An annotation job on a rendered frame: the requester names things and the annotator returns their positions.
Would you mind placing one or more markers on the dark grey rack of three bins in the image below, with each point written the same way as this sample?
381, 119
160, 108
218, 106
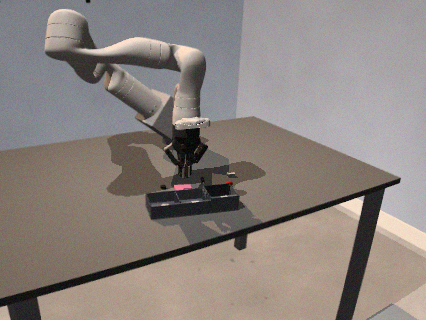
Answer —
205, 200

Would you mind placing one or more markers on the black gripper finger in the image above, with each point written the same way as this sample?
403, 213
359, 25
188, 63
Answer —
181, 158
192, 158

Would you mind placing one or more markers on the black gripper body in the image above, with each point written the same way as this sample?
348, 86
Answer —
185, 137

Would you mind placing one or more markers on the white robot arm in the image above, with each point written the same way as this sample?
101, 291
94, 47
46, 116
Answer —
66, 35

